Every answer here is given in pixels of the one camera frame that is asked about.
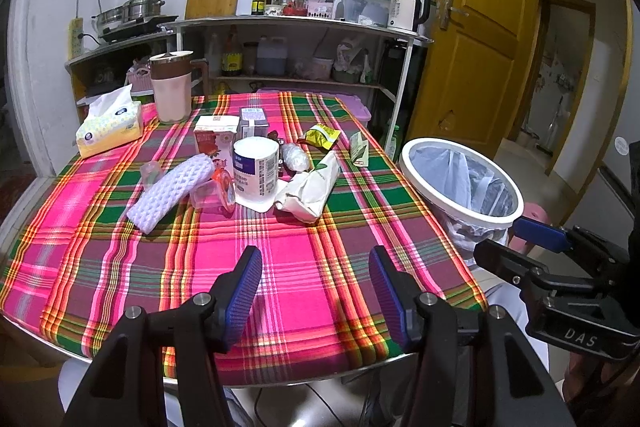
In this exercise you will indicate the yellow snack packet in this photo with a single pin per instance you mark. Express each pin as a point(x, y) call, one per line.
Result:
point(321, 136)

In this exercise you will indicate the white trash bin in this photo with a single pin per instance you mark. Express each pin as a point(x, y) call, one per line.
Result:
point(472, 197)

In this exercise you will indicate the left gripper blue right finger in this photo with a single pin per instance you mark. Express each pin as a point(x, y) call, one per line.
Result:
point(396, 292)

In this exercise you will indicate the clear plastic wrap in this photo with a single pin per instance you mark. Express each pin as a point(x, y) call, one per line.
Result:
point(294, 157)

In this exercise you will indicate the yellow wooden door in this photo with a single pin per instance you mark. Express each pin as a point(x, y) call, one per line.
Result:
point(475, 72)

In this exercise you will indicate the pink lid storage box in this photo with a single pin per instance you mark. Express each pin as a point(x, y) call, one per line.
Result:
point(350, 103)

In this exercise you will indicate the plaid tablecloth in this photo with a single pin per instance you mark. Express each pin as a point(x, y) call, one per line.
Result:
point(79, 262)

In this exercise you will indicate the tissue pack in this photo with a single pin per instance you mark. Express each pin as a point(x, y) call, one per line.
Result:
point(113, 120)

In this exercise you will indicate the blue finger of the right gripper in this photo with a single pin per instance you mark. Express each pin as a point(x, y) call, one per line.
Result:
point(540, 234)
point(511, 267)

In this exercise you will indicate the metal shelf counter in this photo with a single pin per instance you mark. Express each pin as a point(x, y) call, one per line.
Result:
point(306, 36)

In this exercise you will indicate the clear plastic cup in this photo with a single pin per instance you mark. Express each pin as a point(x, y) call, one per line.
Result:
point(217, 195)

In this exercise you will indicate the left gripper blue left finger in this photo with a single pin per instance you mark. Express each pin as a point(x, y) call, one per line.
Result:
point(234, 294)

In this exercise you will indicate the green bottle on floor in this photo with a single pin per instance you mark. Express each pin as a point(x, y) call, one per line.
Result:
point(392, 149)

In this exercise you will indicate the red white carton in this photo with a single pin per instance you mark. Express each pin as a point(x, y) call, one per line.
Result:
point(214, 134)

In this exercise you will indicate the white paper cup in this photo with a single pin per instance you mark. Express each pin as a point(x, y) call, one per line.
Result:
point(256, 169)

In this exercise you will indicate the steel pot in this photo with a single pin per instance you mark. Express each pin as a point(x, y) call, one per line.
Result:
point(136, 9)

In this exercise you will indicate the white electric kettle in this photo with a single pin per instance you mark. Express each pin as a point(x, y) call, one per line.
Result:
point(408, 15)

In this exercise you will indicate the white foam net sleeve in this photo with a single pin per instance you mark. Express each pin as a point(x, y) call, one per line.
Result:
point(162, 196)

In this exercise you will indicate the white paper bag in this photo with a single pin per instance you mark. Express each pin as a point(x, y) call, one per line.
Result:
point(306, 194)

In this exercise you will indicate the pink brown pitcher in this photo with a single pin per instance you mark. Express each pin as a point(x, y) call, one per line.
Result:
point(171, 84)

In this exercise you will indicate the green paper wrapper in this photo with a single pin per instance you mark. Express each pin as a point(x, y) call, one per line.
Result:
point(359, 149)

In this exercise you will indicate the pink plastic stool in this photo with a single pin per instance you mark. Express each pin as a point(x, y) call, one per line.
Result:
point(534, 219)

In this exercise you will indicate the clear plastic container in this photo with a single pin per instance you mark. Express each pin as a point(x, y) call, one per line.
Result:
point(366, 12)

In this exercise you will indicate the purple milk carton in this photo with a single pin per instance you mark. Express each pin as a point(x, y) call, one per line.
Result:
point(253, 122)

